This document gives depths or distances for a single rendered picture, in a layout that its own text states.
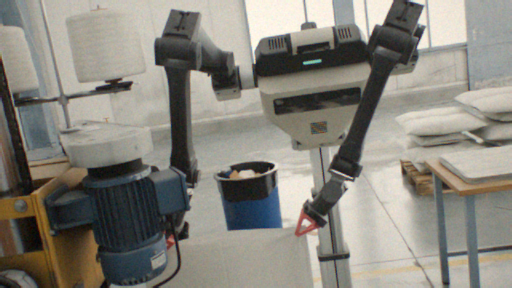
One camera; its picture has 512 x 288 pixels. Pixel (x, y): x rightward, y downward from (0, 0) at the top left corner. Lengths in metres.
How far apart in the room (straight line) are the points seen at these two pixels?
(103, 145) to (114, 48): 0.25
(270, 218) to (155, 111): 6.23
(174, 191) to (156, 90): 8.55
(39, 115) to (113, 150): 9.06
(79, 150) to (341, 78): 0.98
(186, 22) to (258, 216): 2.55
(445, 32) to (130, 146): 8.96
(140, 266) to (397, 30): 0.81
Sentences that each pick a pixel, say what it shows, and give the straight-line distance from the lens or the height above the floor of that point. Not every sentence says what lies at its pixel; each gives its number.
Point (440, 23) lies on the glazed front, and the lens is 9.87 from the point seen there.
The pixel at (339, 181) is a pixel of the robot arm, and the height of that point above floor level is 1.17.
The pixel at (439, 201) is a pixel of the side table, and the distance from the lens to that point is 3.25.
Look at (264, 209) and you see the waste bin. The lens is 3.78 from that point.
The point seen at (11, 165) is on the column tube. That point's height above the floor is 1.39.
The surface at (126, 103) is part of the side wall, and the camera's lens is 9.91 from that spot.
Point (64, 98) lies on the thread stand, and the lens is 1.39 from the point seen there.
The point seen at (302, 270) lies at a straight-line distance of 1.64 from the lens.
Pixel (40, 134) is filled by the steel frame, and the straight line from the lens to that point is 10.25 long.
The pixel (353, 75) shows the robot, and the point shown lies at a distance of 1.85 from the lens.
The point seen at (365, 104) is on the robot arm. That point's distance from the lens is 1.43.
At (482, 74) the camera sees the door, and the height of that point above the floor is 0.35.
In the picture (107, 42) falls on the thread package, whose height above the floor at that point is 1.61.
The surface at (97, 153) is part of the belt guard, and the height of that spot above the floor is 1.39.
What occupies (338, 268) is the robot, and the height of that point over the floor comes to 0.63.
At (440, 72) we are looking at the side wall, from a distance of 9.93.
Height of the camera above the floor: 1.58
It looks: 12 degrees down
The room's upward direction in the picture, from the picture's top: 9 degrees counter-clockwise
